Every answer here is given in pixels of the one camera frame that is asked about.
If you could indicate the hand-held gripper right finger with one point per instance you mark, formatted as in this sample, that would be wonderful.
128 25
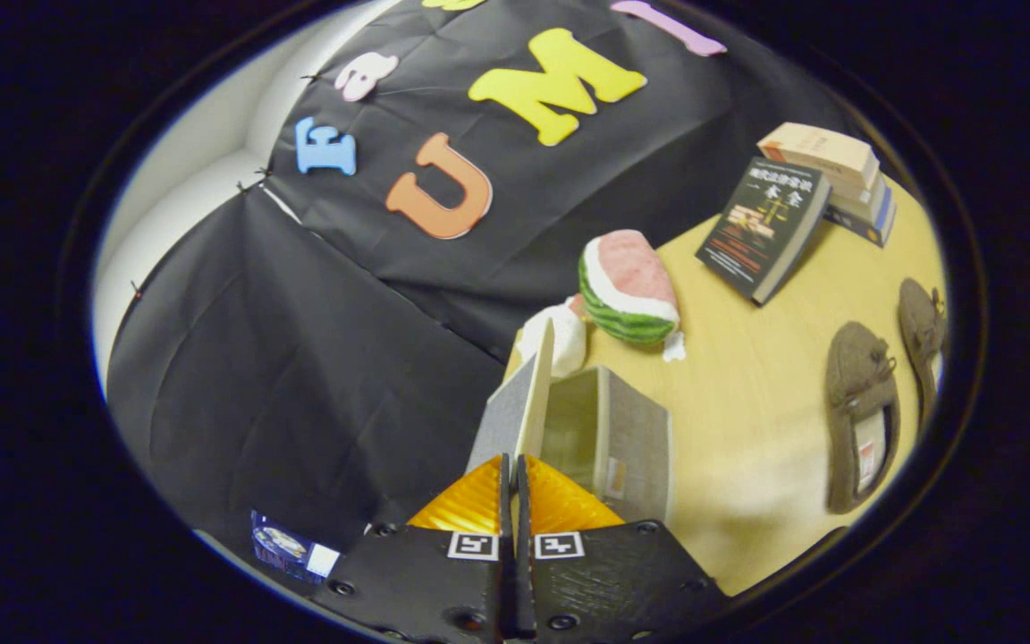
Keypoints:
613 581

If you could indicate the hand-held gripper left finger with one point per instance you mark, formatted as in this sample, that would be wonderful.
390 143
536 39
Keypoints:
417 581

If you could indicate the grey fabric storage box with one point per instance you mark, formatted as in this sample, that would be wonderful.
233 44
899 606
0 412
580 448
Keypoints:
640 429

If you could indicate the brown fuzzy shoe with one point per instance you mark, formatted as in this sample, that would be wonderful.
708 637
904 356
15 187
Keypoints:
919 331
855 394

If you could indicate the blue printed packet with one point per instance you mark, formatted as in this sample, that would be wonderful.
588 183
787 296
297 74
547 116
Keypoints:
282 544

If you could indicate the white plush toy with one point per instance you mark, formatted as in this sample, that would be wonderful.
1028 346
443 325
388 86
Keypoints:
560 344

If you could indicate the watermelon slice plush toy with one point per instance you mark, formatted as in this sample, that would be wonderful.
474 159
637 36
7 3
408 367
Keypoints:
627 286

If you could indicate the black cover book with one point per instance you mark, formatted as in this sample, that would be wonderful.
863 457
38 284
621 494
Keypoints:
761 228

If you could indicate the blue paperback book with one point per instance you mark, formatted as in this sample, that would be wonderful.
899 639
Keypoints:
873 228

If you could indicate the white paperback book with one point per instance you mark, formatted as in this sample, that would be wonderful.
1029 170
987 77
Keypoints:
868 201

